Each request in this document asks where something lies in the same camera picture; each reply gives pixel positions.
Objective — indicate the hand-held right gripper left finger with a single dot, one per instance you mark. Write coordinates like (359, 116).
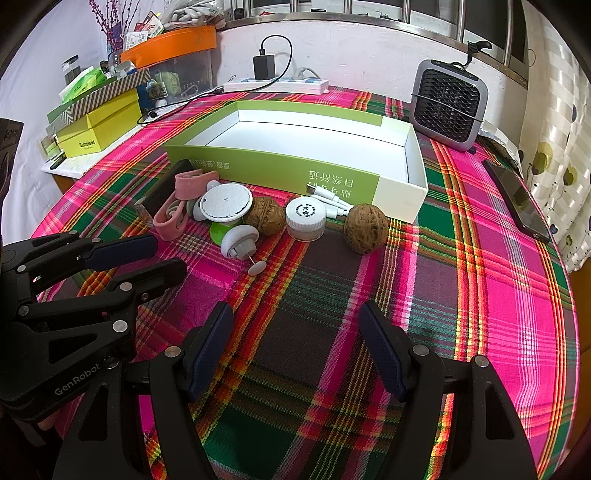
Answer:
(210, 350)

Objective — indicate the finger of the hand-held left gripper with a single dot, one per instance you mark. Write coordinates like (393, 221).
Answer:
(157, 274)
(122, 251)

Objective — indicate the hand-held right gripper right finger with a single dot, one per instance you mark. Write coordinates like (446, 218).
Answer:
(383, 350)

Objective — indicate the black power bank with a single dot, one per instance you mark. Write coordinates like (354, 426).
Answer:
(161, 189)

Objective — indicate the white round disc device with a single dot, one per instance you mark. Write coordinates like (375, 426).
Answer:
(226, 201)

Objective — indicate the brown walnut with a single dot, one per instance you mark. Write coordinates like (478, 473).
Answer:
(367, 228)
(265, 217)

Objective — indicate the small white jar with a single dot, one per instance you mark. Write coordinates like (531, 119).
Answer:
(304, 217)

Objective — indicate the green and white cardboard box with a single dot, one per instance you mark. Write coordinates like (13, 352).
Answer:
(300, 138)

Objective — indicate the plaid tablecloth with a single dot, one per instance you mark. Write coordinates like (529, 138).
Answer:
(323, 300)

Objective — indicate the grey mushroom-shaped knob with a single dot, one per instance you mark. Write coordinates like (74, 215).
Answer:
(238, 242)

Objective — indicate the small white pin knob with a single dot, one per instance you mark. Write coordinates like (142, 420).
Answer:
(257, 267)

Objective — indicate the yellow shoebox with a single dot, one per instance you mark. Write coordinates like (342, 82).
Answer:
(101, 131)

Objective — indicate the dark printed box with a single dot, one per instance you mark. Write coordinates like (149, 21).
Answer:
(9, 152)

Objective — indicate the striped green box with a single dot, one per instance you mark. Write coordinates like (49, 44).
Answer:
(106, 94)

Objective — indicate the green tissue pack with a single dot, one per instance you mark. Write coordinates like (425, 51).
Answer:
(81, 83)

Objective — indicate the dark glass jar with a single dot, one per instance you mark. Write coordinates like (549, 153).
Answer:
(70, 69)

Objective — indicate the black smartphone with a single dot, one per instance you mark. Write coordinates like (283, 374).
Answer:
(517, 198)

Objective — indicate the clear bin with orange lid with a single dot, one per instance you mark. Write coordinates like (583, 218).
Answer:
(175, 44)

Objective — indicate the colourful card packets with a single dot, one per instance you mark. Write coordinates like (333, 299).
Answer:
(143, 32)

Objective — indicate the purple flower twigs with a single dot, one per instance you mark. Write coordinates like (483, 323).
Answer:
(111, 23)

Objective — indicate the black charger adapter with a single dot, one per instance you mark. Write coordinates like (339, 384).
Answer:
(264, 67)

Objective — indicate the white power strip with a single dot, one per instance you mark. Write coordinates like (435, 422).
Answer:
(295, 85)

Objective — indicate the white plug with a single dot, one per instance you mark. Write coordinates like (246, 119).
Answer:
(307, 74)

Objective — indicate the grey desktop fan heater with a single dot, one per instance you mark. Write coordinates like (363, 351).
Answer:
(445, 101)

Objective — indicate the patterned white curtain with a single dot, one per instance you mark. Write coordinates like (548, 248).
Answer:
(558, 138)

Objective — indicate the black hook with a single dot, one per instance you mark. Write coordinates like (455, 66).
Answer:
(478, 46)

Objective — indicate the metal window railing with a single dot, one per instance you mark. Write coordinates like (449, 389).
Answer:
(415, 32)

